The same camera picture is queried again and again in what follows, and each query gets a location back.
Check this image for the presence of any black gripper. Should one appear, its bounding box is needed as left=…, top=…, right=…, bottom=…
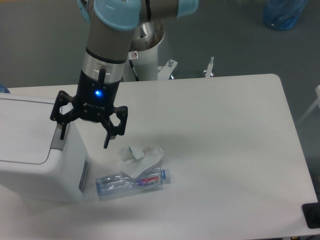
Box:
left=49, top=68, right=129, bottom=149

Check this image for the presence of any white plastic trash can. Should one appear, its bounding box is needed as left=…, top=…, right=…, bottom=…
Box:
left=0, top=93, right=90, bottom=202

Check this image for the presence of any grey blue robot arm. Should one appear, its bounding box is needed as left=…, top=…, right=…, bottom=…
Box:
left=50, top=0, right=199, bottom=148

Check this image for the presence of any crumpled white tissue paper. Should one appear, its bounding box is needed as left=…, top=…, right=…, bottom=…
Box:
left=117, top=146, right=164, bottom=178

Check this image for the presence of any crushed clear plastic bottle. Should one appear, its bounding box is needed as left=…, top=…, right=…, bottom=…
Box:
left=95, top=166, right=171, bottom=201

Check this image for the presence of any blue object at left edge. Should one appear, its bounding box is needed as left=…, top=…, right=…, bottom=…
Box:
left=0, top=83, right=11, bottom=94

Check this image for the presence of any black device at table edge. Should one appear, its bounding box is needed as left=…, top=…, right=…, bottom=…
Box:
left=301, top=202, right=320, bottom=229

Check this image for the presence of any black cable on pedestal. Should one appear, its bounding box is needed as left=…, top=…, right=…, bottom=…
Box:
left=128, top=58, right=140, bottom=82

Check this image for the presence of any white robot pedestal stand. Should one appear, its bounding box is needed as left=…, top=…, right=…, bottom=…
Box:
left=120, top=18, right=179, bottom=82

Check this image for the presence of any white frame at right edge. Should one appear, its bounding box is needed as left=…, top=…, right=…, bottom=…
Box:
left=297, top=85, right=320, bottom=125

